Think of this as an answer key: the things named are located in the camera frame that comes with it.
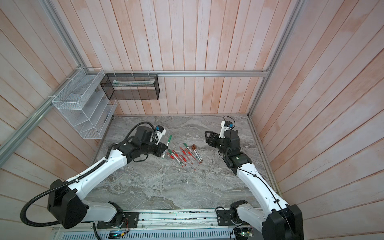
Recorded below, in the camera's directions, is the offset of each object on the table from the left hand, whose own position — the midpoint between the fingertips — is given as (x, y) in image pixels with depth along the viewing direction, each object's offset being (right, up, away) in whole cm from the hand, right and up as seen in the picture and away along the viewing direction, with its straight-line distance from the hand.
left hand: (166, 152), depth 80 cm
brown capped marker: (+18, -3, +19) cm, 26 cm away
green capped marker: (+3, -6, +16) cm, 18 cm away
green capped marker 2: (+9, +2, +24) cm, 26 cm away
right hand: (+23, +10, -1) cm, 25 cm away
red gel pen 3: (+9, -4, +19) cm, 22 cm away
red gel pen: (0, -5, +18) cm, 18 cm away
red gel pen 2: (+4, -5, +19) cm, 20 cm away
